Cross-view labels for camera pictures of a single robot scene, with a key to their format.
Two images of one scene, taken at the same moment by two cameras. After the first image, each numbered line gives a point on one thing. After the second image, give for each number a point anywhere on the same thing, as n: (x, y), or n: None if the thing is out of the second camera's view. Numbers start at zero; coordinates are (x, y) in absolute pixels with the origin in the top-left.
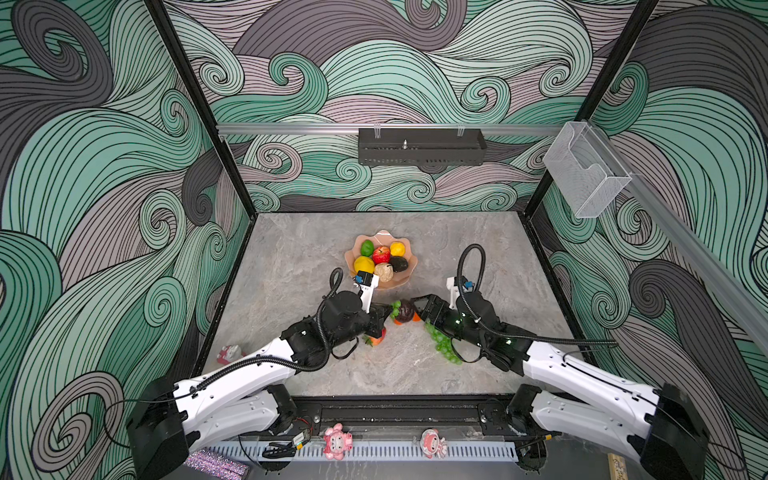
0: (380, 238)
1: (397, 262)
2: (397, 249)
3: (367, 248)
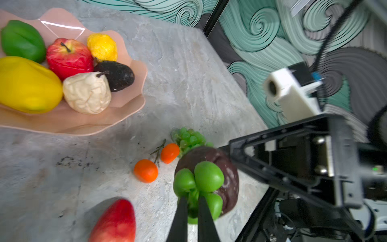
0: (125, 104)
1: (120, 76)
2: (103, 47)
3: (19, 39)
